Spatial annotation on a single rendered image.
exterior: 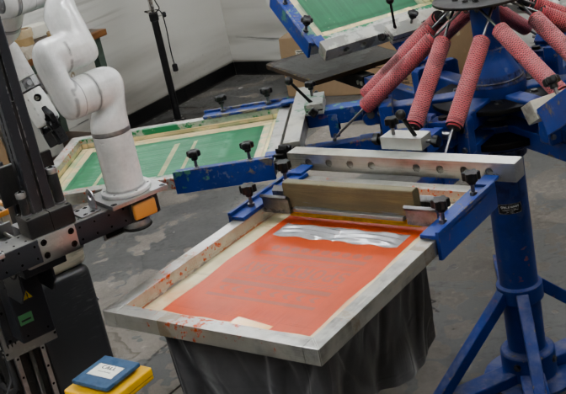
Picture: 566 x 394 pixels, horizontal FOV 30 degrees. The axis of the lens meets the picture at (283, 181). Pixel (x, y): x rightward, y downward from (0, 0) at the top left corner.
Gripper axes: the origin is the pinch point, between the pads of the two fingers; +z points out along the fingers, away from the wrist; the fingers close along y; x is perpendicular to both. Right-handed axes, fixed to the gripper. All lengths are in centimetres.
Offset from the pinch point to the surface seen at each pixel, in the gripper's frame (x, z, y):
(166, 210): -101, 69, 264
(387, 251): -35, 57, -69
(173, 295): 7, 42, -47
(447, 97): -108, 46, -12
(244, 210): -25, 38, -29
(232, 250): -14, 43, -38
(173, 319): 15, 43, -66
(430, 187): -61, 54, -56
